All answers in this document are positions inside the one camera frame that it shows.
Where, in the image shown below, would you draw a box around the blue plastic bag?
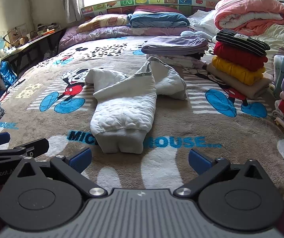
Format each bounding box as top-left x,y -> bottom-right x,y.
0,61 -> 18,88

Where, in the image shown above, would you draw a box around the white patterned folded clothes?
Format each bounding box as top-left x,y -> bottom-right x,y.
146,52 -> 208,69

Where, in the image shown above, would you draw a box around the dark desk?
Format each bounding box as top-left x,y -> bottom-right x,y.
0,26 -> 67,78

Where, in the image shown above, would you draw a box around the purple quilt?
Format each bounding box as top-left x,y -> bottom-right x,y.
58,25 -> 197,53

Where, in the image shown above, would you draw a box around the white quilt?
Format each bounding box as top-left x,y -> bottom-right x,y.
188,10 -> 284,58

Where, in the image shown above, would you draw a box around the yellow folded garment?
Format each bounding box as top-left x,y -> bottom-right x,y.
212,56 -> 266,86

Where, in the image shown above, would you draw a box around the blue folded blanket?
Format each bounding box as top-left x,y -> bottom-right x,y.
127,12 -> 190,28

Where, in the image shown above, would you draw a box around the black striped folded shirt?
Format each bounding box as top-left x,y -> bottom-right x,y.
216,28 -> 271,57

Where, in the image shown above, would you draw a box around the beige folded garment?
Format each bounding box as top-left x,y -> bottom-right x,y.
206,63 -> 274,101

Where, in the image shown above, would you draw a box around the yellow cartoon pillow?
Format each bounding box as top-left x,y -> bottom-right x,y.
76,14 -> 130,33

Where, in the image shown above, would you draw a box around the colourful picture panel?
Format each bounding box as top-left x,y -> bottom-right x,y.
81,0 -> 222,17

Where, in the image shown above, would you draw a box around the maroon pillow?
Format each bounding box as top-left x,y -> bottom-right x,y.
133,5 -> 182,14

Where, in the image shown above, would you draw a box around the red folded garment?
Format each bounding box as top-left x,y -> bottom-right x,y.
213,41 -> 269,72

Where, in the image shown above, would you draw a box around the pink folded quilt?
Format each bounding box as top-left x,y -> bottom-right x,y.
213,0 -> 284,33

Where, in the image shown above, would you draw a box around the white quilted garment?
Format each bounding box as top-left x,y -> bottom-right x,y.
85,57 -> 187,154

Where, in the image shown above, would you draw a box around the light curtain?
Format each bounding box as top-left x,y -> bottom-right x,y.
64,0 -> 84,24

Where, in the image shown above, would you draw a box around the clutter of small desk things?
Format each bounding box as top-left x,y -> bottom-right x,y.
0,23 -> 62,55

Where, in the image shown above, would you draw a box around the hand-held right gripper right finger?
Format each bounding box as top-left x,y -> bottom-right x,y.
173,149 -> 267,199

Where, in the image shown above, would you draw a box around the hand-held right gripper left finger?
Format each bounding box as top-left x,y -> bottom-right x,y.
15,147 -> 108,199

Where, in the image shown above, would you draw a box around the lilac folded garment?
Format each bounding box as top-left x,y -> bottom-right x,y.
141,35 -> 209,55

